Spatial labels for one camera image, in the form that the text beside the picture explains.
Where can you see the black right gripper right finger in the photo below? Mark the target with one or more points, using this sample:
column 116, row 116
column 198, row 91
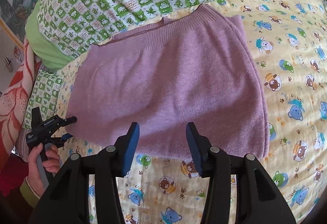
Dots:
column 258, row 198

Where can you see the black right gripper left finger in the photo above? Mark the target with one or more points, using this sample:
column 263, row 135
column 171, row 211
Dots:
column 66, row 199

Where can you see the purple knitted sweater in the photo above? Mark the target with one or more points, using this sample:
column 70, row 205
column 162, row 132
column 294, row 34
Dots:
column 162, row 76

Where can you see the left forearm green cuff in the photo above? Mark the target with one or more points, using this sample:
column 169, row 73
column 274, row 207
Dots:
column 28, row 194

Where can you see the person's left hand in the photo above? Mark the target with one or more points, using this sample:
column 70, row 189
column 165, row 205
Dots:
column 51, row 165

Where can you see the green checkered pillow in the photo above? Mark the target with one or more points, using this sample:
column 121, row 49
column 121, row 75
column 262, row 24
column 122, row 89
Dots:
column 44, row 95

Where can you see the red floral blanket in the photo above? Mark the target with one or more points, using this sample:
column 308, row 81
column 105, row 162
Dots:
column 14, row 102

